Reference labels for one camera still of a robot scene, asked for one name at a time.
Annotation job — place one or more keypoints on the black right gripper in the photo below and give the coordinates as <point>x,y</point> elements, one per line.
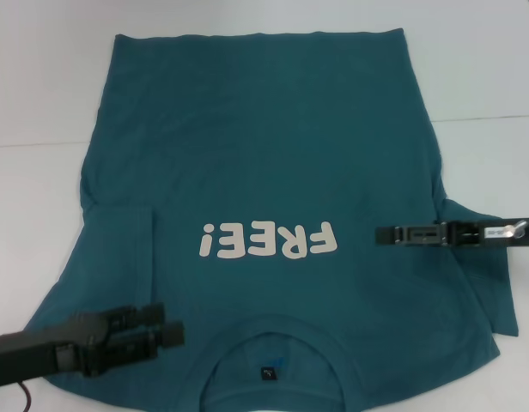
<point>475,236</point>

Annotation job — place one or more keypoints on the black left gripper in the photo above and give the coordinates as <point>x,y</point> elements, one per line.
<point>41,349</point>

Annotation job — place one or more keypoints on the teal t-shirt with FREE print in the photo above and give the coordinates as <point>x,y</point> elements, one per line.
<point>247,150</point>

